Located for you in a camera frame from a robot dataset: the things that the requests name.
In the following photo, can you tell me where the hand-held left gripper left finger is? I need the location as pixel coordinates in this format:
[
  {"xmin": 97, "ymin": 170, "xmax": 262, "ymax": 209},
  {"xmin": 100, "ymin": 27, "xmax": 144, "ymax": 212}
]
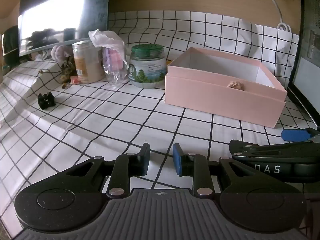
[{"xmin": 60, "ymin": 143, "xmax": 150, "ymax": 200}]

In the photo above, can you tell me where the purple plush toy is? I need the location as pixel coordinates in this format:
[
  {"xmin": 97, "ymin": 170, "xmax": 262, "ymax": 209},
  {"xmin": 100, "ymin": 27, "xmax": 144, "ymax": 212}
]
[{"xmin": 51, "ymin": 45, "xmax": 73, "ymax": 62}]

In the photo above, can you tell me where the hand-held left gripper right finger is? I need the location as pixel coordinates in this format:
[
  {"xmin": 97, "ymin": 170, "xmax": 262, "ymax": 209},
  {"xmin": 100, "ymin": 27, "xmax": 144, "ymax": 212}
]
[{"xmin": 173, "ymin": 143, "xmax": 260, "ymax": 198}]

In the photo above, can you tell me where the black framed screen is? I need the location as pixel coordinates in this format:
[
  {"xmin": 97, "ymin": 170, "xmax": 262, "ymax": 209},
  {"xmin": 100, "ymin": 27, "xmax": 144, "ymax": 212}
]
[{"xmin": 287, "ymin": 55, "xmax": 320, "ymax": 128}]

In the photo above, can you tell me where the beige canister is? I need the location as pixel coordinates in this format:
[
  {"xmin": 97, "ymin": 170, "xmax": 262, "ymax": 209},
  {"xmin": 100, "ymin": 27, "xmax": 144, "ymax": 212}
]
[{"xmin": 72, "ymin": 41, "xmax": 105, "ymax": 84}]

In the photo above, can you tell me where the black hair claw clip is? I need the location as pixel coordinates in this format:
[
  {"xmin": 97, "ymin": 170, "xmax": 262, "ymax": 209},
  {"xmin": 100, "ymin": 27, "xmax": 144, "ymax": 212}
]
[{"xmin": 37, "ymin": 92, "xmax": 55, "ymax": 109}]

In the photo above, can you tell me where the dark computer monitor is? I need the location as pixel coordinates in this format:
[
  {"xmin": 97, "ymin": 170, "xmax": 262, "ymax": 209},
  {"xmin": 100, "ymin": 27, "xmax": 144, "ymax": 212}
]
[{"xmin": 18, "ymin": 0, "xmax": 110, "ymax": 57}]

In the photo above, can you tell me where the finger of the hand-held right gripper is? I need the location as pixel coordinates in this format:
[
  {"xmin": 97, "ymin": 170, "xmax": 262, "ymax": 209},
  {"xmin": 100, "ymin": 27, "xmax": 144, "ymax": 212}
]
[
  {"xmin": 229, "ymin": 140, "xmax": 320, "ymax": 158},
  {"xmin": 281, "ymin": 128, "xmax": 320, "ymax": 142}
]

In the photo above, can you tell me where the white grid tablecloth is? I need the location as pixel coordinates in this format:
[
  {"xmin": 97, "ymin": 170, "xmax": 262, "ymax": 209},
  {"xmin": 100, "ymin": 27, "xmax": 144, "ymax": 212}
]
[{"xmin": 0, "ymin": 10, "xmax": 320, "ymax": 230}]

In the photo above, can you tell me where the white cable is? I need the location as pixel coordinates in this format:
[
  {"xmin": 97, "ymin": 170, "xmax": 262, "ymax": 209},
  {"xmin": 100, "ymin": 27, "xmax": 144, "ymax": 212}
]
[{"xmin": 259, "ymin": 0, "xmax": 292, "ymax": 33}]

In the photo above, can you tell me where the pink cardboard box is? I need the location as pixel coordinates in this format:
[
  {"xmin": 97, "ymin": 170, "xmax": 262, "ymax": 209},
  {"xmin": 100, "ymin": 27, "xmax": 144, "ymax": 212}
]
[{"xmin": 164, "ymin": 47, "xmax": 288, "ymax": 128}]

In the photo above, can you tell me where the brown dried flower bunch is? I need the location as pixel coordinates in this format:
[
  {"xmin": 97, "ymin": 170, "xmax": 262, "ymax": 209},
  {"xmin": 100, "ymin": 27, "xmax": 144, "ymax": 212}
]
[{"xmin": 60, "ymin": 56, "xmax": 76, "ymax": 84}]

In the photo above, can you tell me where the black mesh computer case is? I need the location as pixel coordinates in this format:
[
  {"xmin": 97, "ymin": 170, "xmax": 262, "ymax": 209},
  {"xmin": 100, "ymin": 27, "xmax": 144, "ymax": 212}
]
[{"xmin": 299, "ymin": 0, "xmax": 320, "ymax": 67}]

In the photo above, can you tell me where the dark rounded object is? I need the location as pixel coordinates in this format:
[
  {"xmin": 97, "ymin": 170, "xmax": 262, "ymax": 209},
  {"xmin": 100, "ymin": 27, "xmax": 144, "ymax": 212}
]
[{"xmin": 1, "ymin": 25, "xmax": 20, "ymax": 65}]

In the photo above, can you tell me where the clear plastic bag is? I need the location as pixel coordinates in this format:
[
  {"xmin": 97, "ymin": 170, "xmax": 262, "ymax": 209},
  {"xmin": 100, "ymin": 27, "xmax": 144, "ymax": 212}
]
[{"xmin": 89, "ymin": 29, "xmax": 129, "ymax": 87}]

